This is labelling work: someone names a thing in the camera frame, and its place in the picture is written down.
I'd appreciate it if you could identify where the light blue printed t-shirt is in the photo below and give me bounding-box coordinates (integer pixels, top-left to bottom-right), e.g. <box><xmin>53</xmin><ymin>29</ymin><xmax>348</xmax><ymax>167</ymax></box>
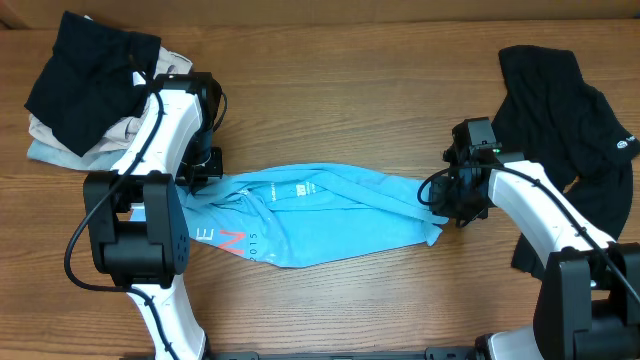
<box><xmin>129</xmin><ymin>162</ymin><xmax>450</xmax><ymax>269</ymax></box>

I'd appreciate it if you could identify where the beige folded garment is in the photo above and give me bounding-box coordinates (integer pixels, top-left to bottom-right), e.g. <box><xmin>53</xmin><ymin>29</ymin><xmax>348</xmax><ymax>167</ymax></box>
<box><xmin>29</xmin><ymin>47</ymin><xmax>193</xmax><ymax>154</ymax></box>

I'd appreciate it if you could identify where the black garment on right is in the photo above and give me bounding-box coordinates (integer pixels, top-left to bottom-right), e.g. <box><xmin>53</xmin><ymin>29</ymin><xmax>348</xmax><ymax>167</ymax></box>
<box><xmin>491</xmin><ymin>44</ymin><xmax>640</xmax><ymax>281</ymax></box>

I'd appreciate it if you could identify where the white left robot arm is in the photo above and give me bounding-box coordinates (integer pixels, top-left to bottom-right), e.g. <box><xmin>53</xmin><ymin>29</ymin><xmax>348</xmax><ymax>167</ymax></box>
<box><xmin>79</xmin><ymin>72</ymin><xmax>226</xmax><ymax>359</ymax></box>

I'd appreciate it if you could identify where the pale blue folded garment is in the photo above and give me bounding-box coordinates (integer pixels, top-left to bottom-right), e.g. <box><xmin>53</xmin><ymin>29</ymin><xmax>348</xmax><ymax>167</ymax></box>
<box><xmin>27</xmin><ymin>140</ymin><xmax>126</xmax><ymax>171</ymax></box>

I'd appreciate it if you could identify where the black folded garment on stack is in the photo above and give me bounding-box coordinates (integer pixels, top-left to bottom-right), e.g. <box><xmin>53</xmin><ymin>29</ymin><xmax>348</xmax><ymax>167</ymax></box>
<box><xmin>25</xmin><ymin>11</ymin><xmax>161</xmax><ymax>156</ymax></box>

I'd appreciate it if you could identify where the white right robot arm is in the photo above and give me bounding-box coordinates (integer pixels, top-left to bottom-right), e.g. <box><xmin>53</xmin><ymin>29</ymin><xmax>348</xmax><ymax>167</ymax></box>
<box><xmin>417</xmin><ymin>150</ymin><xmax>639</xmax><ymax>360</ymax></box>

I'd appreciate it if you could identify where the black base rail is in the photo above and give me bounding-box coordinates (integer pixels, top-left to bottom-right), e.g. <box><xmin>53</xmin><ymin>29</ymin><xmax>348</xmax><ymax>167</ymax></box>
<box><xmin>204</xmin><ymin>342</ymin><xmax>493</xmax><ymax>360</ymax></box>

